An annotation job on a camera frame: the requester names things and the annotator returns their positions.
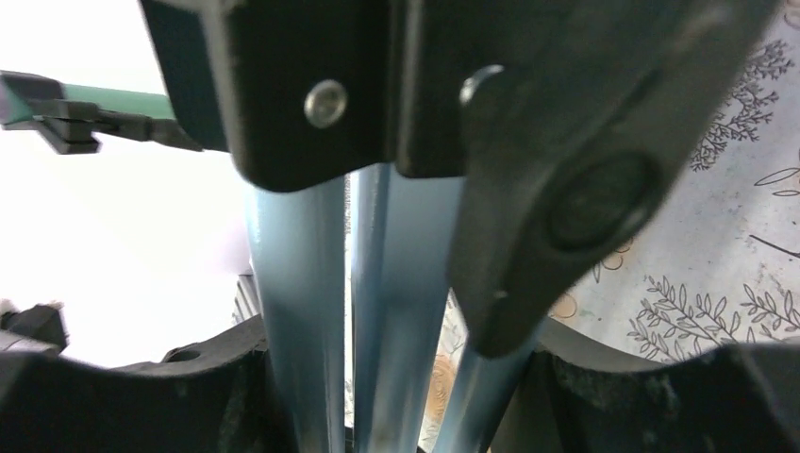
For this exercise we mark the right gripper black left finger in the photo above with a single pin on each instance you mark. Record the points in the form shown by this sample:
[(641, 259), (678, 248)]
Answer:
[(213, 396)]

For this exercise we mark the black microphone stand front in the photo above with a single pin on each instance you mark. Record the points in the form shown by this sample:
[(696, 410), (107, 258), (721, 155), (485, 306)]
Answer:
[(68, 126)]

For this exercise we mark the light blue music stand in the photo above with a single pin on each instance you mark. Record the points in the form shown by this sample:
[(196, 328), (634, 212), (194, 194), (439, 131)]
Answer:
[(400, 151)]

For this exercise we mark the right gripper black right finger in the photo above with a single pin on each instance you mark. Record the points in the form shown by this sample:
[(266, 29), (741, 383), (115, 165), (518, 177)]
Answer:
[(579, 395)]

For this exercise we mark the floral tablecloth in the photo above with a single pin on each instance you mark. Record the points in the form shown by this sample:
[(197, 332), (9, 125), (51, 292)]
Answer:
[(718, 266)]

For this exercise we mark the green toy microphone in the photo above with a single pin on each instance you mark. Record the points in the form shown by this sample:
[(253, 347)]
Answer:
[(19, 91)]

